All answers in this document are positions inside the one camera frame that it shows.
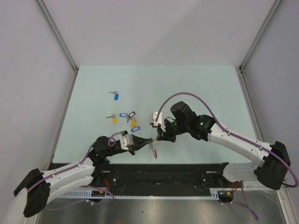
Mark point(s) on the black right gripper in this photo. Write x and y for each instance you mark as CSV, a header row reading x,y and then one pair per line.
x,y
167,136

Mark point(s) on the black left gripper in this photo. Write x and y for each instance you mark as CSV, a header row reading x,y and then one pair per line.
x,y
138,143

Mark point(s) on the red-handled metal key organizer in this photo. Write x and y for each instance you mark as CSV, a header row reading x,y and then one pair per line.
x,y
152,148

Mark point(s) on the blue tag key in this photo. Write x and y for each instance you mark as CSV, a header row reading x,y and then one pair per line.
x,y
116,94
136,128

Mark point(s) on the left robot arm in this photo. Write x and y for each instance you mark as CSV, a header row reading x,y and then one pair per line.
x,y
44,186

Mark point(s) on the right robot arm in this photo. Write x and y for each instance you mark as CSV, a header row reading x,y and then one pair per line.
x,y
268,162

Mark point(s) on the black key tag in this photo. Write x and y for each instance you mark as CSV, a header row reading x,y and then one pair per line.
x,y
130,115

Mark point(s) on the blue white key tag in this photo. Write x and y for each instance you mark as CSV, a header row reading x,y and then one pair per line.
x,y
123,114

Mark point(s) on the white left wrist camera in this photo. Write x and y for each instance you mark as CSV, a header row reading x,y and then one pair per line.
x,y
126,141

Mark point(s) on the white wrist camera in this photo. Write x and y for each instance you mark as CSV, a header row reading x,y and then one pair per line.
x,y
126,141
157,120

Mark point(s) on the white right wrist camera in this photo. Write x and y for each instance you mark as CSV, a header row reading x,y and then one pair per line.
x,y
157,120

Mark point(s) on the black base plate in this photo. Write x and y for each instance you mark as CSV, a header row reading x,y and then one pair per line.
x,y
165,180

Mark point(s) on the aluminium frame post left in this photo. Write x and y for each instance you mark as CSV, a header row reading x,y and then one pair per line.
x,y
56,33

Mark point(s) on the aluminium frame post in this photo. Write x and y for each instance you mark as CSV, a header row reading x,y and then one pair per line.
x,y
56,33
261,32

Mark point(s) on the aluminium frame post right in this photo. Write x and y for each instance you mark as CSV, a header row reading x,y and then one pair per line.
x,y
261,32

